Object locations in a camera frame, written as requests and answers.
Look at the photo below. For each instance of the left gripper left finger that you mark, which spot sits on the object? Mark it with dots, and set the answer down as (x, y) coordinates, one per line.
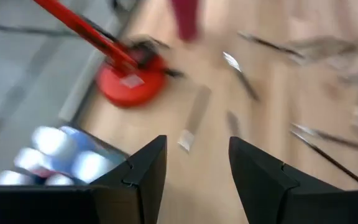
(148, 174)

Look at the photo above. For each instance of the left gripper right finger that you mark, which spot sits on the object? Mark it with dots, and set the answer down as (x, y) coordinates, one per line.
(256, 180)

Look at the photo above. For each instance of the large blue paint bottle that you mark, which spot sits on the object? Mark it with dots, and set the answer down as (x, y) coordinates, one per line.
(84, 141)

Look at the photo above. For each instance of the grey translucent plastic bin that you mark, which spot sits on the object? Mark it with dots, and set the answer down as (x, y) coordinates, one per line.
(113, 152)

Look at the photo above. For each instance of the red desk lamp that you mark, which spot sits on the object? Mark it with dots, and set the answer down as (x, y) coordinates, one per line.
(129, 84)

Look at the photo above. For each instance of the dark red plastic cup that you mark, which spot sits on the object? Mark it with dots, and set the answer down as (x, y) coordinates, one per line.
(186, 18)

